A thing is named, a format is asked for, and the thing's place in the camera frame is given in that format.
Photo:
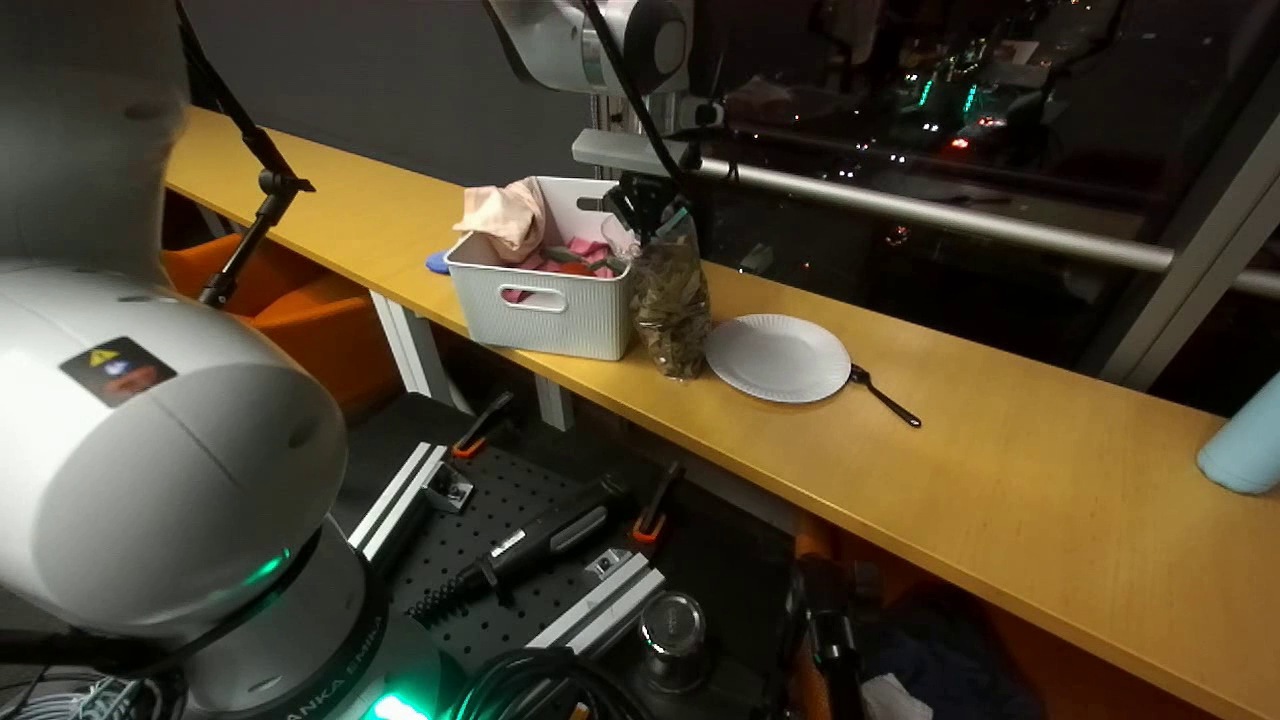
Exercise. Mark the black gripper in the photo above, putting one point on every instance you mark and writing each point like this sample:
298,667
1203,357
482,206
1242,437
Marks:
648,188

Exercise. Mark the glass jar with snacks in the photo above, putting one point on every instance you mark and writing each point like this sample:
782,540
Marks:
669,312

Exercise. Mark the white round plate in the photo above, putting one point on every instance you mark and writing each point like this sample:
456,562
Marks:
782,357

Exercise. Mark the pink cloth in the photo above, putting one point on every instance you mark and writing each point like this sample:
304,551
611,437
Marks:
576,253

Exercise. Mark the white plastic storage bin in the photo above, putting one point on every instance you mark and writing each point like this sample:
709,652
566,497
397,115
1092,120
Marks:
560,312

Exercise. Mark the peach cloth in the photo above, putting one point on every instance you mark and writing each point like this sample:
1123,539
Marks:
505,212

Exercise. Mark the small blue object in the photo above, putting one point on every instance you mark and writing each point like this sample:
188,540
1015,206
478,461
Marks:
437,267

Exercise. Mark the white table leg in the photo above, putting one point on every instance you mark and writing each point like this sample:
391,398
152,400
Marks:
418,354

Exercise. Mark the metal window railing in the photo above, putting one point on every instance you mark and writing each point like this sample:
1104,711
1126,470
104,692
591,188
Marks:
934,211

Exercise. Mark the black utensil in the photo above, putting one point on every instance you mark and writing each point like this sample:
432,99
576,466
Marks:
887,398

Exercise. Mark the black perforated breadboard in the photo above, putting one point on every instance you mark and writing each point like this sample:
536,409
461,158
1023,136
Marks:
482,526

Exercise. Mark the black hand tool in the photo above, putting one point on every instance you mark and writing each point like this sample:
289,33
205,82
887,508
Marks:
524,551

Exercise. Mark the large orange chair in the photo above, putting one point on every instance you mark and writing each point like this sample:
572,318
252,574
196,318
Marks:
320,347

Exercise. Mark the small metal cup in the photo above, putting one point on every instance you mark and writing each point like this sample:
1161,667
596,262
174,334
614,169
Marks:
669,626

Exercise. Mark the light blue cup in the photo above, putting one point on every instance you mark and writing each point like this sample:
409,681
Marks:
1247,445

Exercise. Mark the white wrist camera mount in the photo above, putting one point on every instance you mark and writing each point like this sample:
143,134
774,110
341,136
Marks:
623,146

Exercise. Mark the aluminium extrusion rail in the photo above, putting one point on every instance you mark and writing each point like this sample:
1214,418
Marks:
601,603
402,497

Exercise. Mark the black camera stand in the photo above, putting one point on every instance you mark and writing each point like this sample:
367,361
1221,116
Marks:
275,184

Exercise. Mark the grey slanted window post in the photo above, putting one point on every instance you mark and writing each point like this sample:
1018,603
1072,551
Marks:
1186,267

